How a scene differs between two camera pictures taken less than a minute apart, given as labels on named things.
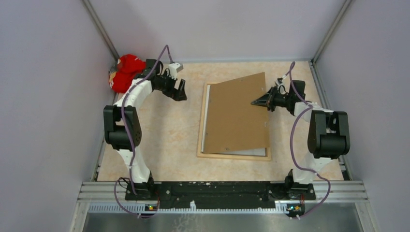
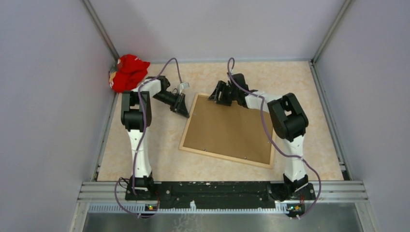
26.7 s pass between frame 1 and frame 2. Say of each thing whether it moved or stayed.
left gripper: moved
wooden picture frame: moved
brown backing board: moved
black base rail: stayed
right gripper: moved
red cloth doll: stayed
